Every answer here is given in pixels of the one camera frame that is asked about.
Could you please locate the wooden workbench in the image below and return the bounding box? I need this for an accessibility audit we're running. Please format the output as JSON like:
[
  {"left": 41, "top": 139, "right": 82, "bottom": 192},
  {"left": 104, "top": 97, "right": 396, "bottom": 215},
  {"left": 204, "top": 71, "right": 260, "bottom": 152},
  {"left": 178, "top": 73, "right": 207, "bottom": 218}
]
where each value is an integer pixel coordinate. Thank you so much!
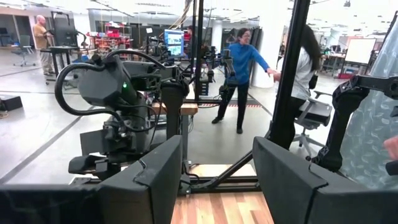
[{"left": 151, "top": 102, "right": 199, "bottom": 164}]

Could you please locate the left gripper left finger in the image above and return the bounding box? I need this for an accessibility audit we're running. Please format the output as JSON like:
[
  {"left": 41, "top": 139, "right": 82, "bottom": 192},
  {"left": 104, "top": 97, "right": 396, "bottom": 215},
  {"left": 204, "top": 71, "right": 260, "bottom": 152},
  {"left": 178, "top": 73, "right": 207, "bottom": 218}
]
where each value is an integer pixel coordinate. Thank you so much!
[{"left": 0, "top": 134, "right": 183, "bottom": 224}]

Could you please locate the black monitor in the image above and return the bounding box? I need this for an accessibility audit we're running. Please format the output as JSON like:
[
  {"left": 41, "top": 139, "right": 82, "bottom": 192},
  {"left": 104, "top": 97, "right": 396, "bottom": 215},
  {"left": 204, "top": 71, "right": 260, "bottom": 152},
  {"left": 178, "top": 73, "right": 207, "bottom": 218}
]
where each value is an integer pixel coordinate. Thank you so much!
[{"left": 51, "top": 11, "right": 78, "bottom": 47}]

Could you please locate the thin black vertical post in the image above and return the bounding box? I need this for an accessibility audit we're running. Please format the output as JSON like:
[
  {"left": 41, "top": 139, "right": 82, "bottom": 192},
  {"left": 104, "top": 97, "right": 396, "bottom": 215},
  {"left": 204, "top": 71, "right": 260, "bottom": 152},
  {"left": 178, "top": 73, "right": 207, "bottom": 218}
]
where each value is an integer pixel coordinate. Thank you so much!
[{"left": 190, "top": 0, "right": 205, "bottom": 102}]

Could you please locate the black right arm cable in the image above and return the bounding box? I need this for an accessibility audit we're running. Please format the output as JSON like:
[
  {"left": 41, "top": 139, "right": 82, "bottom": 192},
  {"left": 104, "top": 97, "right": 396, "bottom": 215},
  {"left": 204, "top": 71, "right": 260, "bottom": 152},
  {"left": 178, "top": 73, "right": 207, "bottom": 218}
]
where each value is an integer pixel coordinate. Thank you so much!
[{"left": 54, "top": 49, "right": 167, "bottom": 121}]

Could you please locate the white board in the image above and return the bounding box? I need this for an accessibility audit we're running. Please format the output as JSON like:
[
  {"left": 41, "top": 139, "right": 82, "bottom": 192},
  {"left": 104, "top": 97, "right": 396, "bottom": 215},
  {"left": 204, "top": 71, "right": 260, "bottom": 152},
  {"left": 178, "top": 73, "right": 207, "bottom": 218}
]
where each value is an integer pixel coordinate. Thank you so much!
[{"left": 344, "top": 37, "right": 377, "bottom": 65}]

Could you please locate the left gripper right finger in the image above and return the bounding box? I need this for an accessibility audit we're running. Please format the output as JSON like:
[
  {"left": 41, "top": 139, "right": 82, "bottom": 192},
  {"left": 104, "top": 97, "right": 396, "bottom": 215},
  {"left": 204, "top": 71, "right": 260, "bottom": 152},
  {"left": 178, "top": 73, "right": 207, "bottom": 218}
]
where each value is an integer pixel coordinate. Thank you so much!
[{"left": 252, "top": 136, "right": 398, "bottom": 224}]

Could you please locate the black aluminium extrusion frame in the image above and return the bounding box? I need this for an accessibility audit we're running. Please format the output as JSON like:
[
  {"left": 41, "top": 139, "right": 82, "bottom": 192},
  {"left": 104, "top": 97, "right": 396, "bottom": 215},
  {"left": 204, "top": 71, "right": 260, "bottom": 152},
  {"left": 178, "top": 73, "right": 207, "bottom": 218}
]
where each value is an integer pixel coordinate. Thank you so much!
[{"left": 178, "top": 0, "right": 312, "bottom": 195}]

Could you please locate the person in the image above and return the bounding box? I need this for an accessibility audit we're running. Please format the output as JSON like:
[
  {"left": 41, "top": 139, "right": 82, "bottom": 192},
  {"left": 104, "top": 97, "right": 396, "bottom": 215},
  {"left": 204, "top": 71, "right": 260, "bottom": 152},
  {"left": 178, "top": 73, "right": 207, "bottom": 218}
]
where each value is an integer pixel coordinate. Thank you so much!
[
  {"left": 272, "top": 24, "right": 323, "bottom": 150},
  {"left": 338, "top": 12, "right": 398, "bottom": 190},
  {"left": 211, "top": 27, "right": 278, "bottom": 135},
  {"left": 185, "top": 26, "right": 195, "bottom": 60},
  {"left": 32, "top": 14, "right": 56, "bottom": 77}
]

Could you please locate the black floor box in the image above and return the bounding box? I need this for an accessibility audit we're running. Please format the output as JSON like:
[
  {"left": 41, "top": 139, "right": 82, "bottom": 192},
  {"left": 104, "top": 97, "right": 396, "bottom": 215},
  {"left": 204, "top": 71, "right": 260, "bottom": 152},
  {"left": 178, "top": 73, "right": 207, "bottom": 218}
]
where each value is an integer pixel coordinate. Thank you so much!
[{"left": 0, "top": 95, "right": 24, "bottom": 112}]

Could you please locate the lit computer monitor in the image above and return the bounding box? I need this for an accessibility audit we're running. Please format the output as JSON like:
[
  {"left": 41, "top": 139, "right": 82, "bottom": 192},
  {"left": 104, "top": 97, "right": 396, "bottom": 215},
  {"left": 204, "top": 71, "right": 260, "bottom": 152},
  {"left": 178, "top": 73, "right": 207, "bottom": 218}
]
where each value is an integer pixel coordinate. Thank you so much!
[{"left": 164, "top": 28, "right": 185, "bottom": 58}]

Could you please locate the shelf with red bins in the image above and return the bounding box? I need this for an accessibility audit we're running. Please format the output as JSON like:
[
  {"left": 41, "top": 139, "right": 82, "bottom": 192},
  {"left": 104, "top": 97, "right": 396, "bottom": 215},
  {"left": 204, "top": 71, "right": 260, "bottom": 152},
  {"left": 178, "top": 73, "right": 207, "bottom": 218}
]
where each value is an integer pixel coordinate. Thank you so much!
[{"left": 88, "top": 21, "right": 133, "bottom": 58}]

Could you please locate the grey office chair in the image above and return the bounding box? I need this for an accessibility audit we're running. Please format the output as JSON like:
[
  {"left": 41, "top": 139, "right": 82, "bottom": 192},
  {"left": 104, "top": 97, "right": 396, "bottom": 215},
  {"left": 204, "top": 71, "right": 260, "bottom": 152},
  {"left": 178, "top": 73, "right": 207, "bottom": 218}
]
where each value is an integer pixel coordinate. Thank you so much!
[
  {"left": 292, "top": 90, "right": 334, "bottom": 158},
  {"left": 11, "top": 34, "right": 37, "bottom": 68}
]

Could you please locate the black standing desk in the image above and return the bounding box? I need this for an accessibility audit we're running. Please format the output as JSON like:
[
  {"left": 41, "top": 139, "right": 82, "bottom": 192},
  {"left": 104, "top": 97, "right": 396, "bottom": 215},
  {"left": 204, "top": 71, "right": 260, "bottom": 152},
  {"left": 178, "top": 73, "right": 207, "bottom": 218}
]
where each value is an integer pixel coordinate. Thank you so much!
[{"left": 40, "top": 45, "right": 90, "bottom": 86}]

